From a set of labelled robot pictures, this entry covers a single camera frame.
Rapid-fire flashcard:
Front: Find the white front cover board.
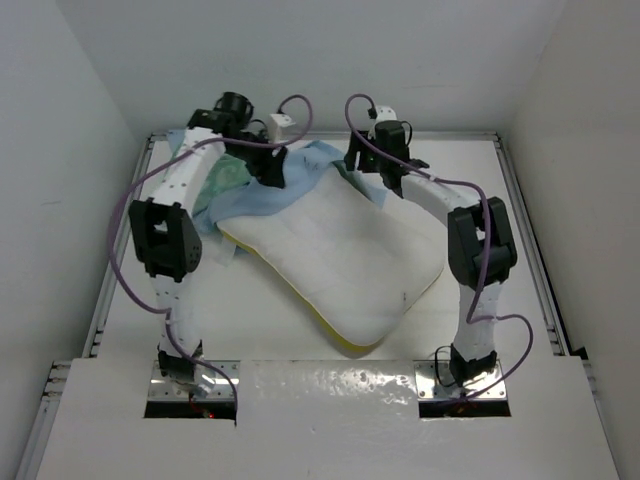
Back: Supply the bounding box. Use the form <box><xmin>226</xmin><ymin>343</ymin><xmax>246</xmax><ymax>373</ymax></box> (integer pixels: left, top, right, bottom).
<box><xmin>38</xmin><ymin>357</ymin><xmax>617</xmax><ymax>479</ymax></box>

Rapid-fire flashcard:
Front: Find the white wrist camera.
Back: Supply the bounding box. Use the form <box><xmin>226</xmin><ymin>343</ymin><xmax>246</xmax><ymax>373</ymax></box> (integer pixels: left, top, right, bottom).
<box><xmin>266</xmin><ymin>113</ymin><xmax>296</xmax><ymax>144</ymax></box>
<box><xmin>367</xmin><ymin>105</ymin><xmax>398</xmax><ymax>139</ymax></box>

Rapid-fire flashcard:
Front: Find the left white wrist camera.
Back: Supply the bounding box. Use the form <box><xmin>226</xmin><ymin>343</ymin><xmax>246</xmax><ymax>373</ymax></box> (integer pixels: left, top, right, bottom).
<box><xmin>266</xmin><ymin>113</ymin><xmax>296</xmax><ymax>144</ymax></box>

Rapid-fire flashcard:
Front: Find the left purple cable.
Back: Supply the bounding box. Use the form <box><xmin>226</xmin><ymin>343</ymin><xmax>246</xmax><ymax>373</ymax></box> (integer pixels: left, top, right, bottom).
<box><xmin>107</xmin><ymin>94</ymin><xmax>315</xmax><ymax>406</ymax></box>

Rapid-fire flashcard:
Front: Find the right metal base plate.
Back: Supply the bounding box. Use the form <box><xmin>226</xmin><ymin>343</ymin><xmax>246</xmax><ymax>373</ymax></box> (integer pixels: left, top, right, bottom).
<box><xmin>414</xmin><ymin>359</ymin><xmax>508</xmax><ymax>402</ymax></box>

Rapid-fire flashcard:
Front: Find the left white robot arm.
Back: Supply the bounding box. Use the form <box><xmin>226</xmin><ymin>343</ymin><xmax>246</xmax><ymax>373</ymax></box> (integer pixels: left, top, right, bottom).
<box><xmin>128</xmin><ymin>92</ymin><xmax>293</xmax><ymax>384</ymax></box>

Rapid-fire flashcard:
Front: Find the blue green pillowcase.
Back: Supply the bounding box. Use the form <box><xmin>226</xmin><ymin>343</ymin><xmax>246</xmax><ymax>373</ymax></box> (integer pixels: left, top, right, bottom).
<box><xmin>167</xmin><ymin>128</ymin><xmax>389</xmax><ymax>269</ymax></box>

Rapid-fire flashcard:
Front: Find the metal base plate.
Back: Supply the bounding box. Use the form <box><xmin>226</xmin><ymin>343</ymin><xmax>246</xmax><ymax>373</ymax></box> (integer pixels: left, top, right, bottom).
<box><xmin>414</xmin><ymin>359</ymin><xmax>508</xmax><ymax>402</ymax></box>
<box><xmin>147</xmin><ymin>361</ymin><xmax>239</xmax><ymax>402</ymax></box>

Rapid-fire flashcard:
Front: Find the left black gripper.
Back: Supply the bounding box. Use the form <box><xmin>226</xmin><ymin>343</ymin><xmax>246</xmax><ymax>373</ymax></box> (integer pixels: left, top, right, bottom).
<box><xmin>225</xmin><ymin>128</ymin><xmax>285</xmax><ymax>187</ymax></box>

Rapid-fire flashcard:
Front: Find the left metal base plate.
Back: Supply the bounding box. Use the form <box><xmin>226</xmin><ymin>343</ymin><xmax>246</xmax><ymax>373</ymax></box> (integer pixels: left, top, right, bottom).
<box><xmin>147</xmin><ymin>361</ymin><xmax>239</xmax><ymax>402</ymax></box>

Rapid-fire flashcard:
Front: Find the white yellow pillow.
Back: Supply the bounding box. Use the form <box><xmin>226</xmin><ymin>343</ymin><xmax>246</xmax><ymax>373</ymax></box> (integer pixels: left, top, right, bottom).
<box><xmin>218</xmin><ymin>168</ymin><xmax>445</xmax><ymax>349</ymax></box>

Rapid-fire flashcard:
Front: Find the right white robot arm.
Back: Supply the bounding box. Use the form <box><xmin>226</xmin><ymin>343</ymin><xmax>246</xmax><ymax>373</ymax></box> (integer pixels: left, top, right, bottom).
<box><xmin>344</xmin><ymin>120</ymin><xmax>518</xmax><ymax>387</ymax></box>

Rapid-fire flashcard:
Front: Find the aluminium table frame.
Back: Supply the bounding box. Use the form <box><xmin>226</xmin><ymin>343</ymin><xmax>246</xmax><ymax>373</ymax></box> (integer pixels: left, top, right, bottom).
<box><xmin>18</xmin><ymin>133</ymin><xmax>593</xmax><ymax>479</ymax></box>

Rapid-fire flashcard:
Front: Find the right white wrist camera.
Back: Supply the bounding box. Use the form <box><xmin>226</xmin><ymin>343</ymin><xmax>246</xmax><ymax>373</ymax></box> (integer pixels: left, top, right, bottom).
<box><xmin>367</xmin><ymin>105</ymin><xmax>398</xmax><ymax>139</ymax></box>

